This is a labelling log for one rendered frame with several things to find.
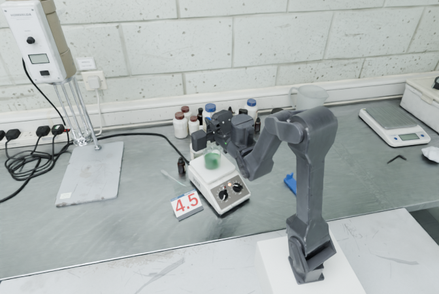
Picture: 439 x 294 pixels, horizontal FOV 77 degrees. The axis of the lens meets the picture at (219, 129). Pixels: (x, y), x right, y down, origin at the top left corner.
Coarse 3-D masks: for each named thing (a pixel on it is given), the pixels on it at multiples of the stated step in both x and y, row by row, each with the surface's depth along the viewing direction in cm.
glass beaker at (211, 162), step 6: (210, 144) 91; (204, 150) 91; (210, 150) 93; (216, 150) 92; (222, 150) 87; (204, 156) 88; (210, 156) 87; (216, 156) 87; (204, 162) 90; (210, 162) 88; (216, 162) 89; (204, 168) 92; (210, 168) 90; (216, 168) 90
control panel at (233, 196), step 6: (228, 180) 91; (234, 180) 91; (240, 180) 92; (216, 186) 89; (222, 186) 89; (228, 186) 90; (216, 192) 88; (228, 192) 89; (234, 192) 90; (240, 192) 90; (246, 192) 91; (216, 198) 87; (228, 198) 88; (234, 198) 89; (240, 198) 89; (222, 204) 86; (228, 204) 87
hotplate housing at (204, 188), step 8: (192, 168) 95; (192, 176) 95; (200, 176) 92; (224, 176) 92; (232, 176) 92; (240, 176) 93; (200, 184) 91; (208, 184) 89; (216, 184) 89; (208, 192) 88; (208, 200) 90; (240, 200) 89; (216, 208) 87; (224, 208) 87
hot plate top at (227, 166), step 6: (222, 156) 97; (192, 162) 94; (198, 162) 94; (222, 162) 94; (228, 162) 94; (198, 168) 92; (222, 168) 92; (228, 168) 92; (234, 168) 92; (204, 174) 90; (210, 174) 90; (216, 174) 90; (222, 174) 90; (204, 180) 88; (210, 180) 88
